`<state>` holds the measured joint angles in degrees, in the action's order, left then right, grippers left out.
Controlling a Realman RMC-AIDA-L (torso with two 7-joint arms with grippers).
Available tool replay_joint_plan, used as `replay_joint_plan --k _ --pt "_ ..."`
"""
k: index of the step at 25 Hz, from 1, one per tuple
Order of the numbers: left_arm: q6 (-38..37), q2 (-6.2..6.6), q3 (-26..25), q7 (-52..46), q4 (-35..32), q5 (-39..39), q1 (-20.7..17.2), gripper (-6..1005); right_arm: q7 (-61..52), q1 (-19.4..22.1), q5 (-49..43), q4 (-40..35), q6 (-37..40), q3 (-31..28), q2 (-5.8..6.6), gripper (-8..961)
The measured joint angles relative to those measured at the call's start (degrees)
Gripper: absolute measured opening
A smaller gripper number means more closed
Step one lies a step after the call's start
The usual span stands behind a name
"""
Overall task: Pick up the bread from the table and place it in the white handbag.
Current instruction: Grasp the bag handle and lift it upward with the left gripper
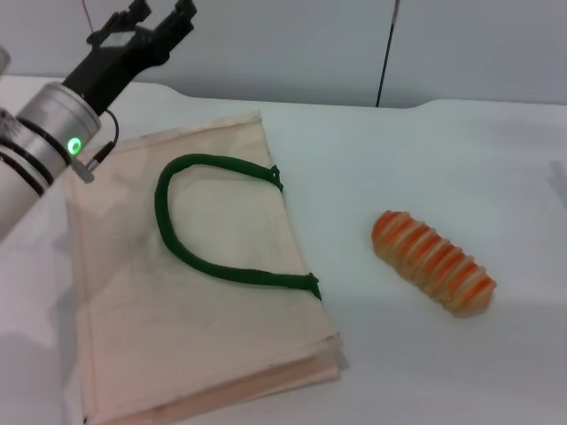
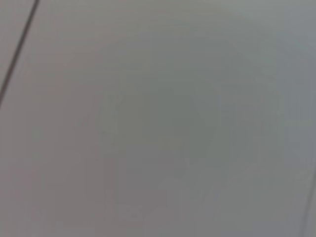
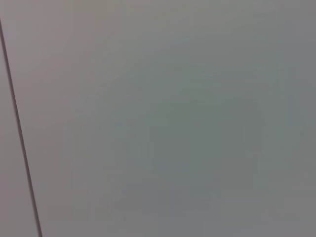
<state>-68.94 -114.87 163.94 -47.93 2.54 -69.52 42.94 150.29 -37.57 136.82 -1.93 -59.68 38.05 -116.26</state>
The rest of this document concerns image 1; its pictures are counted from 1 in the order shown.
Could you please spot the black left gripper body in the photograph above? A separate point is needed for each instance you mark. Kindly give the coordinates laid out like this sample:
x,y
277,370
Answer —
x,y
115,62

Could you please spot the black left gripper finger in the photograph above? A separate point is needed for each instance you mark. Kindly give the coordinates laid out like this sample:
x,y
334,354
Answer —
x,y
117,22
177,24

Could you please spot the orange striped bread loaf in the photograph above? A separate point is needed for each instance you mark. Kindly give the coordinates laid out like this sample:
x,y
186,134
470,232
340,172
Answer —
x,y
432,265

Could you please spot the thin dark background pole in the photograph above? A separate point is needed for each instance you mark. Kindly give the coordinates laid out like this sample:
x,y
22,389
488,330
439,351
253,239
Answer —
x,y
386,57

